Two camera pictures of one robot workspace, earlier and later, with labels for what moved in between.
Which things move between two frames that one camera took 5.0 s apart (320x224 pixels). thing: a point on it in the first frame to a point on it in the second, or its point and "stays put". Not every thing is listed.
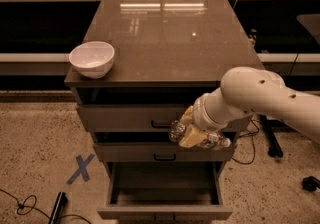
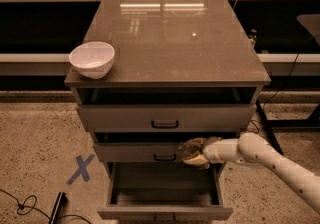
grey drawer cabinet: [169, 52] stays put
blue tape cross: [82, 168] stays put
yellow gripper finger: [192, 137] to [197, 160]
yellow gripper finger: [187, 116] to [197, 142]
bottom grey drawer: [165, 191] stays put
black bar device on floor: [61, 200] stays put
